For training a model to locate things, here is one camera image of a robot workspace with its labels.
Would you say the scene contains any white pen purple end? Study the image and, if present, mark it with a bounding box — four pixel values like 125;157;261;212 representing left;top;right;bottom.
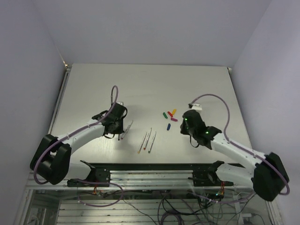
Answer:
120;121;133;140

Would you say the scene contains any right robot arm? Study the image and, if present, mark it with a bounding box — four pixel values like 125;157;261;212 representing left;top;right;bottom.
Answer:
180;110;289;202

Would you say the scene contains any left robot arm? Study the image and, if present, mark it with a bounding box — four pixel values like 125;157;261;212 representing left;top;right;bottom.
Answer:
30;103;128;186

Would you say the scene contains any white pen yellow end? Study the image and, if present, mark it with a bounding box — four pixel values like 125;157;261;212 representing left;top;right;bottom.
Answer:
137;132;148;154

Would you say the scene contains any white pen red end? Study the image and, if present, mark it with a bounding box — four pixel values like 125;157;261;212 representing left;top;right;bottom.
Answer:
143;128;152;150

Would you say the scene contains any white pen green end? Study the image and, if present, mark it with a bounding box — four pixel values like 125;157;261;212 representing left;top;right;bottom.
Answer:
148;131;157;154

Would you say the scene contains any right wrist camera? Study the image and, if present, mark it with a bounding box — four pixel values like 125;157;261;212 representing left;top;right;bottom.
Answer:
188;103;203;112

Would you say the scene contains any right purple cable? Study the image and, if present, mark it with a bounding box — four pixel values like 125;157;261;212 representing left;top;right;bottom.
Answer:
191;93;291;195

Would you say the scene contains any purple cable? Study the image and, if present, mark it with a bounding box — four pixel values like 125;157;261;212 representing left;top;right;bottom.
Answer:
34;85;119;185
191;93;291;195

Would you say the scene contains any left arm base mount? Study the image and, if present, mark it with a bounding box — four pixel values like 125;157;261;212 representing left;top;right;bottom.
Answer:
66;160;110;188

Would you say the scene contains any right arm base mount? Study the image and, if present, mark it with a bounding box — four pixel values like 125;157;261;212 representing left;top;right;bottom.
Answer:
188;160;226;187

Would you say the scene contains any aluminium frame rail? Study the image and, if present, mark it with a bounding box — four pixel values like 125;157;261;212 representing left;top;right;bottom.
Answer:
25;170;258;191

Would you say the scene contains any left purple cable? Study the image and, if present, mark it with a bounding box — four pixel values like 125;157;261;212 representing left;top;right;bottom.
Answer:
34;85;119;185

